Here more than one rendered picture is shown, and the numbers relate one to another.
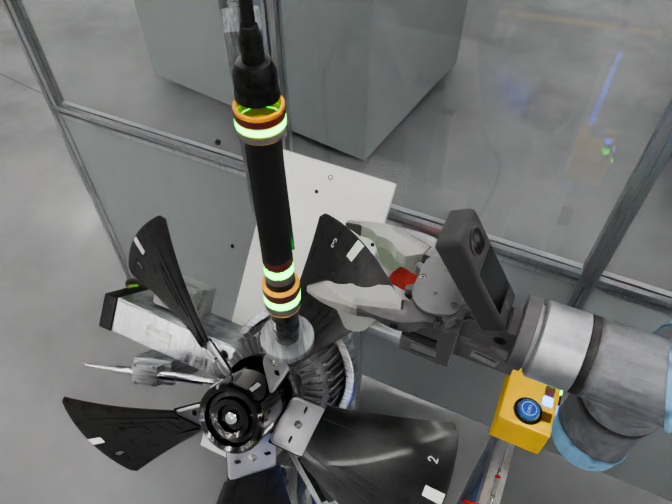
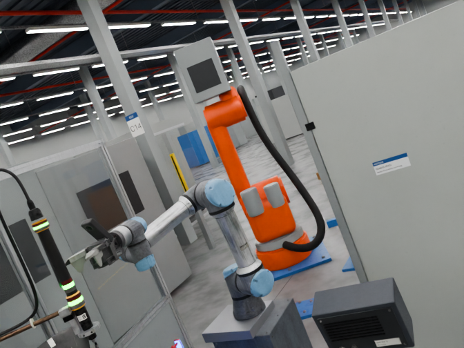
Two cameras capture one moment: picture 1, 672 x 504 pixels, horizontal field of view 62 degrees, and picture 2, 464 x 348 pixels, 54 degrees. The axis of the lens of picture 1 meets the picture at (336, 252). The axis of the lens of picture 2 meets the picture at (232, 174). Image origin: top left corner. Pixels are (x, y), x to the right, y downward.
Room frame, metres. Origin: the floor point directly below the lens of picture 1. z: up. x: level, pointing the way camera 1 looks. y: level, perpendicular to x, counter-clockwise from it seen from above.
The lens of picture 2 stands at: (-0.20, 1.40, 1.90)
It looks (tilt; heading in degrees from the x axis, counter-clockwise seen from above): 7 degrees down; 271
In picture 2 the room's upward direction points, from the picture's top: 22 degrees counter-clockwise
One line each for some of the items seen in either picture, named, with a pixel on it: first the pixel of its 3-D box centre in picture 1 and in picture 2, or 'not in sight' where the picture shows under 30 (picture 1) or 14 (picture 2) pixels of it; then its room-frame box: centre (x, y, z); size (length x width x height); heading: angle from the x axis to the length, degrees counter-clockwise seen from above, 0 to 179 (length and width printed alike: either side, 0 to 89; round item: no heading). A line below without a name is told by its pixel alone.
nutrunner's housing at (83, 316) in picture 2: (274, 235); (61, 271); (0.39, 0.06, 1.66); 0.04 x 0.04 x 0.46
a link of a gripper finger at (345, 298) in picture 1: (353, 311); (97, 258); (0.31, -0.02, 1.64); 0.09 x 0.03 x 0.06; 87
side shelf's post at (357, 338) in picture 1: (354, 362); not in sight; (0.94, -0.06, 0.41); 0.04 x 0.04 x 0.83; 65
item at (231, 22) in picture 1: (243, 34); not in sight; (1.01, 0.18, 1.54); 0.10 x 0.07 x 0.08; 10
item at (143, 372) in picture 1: (148, 373); not in sight; (0.54, 0.37, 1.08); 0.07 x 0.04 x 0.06; 76
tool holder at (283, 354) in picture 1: (283, 312); (79, 318); (0.40, 0.07, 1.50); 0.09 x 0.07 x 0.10; 10
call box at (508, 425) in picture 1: (526, 402); not in sight; (0.51, -0.39, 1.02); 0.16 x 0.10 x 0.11; 155
